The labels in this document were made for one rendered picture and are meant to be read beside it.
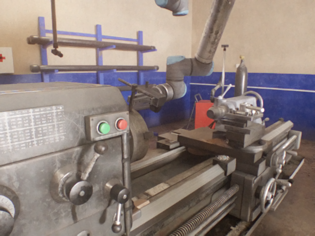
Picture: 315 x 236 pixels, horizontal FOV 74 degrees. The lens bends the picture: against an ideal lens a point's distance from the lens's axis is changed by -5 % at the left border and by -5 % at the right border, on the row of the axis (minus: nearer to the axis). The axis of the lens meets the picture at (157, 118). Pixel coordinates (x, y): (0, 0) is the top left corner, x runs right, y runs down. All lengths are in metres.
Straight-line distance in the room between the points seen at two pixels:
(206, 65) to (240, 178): 0.67
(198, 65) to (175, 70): 0.12
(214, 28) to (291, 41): 4.39
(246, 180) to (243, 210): 0.19
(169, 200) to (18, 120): 0.70
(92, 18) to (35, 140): 3.99
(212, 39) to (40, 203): 0.88
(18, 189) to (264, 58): 5.27
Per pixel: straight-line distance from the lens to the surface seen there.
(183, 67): 1.10
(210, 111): 1.55
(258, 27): 5.60
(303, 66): 5.26
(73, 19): 4.27
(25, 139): 0.55
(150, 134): 0.94
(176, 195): 1.04
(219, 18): 1.00
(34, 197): 0.59
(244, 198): 1.42
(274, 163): 1.45
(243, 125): 1.32
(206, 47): 1.06
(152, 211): 0.94
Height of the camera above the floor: 1.38
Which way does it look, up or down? 12 degrees down
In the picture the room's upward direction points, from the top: straight up
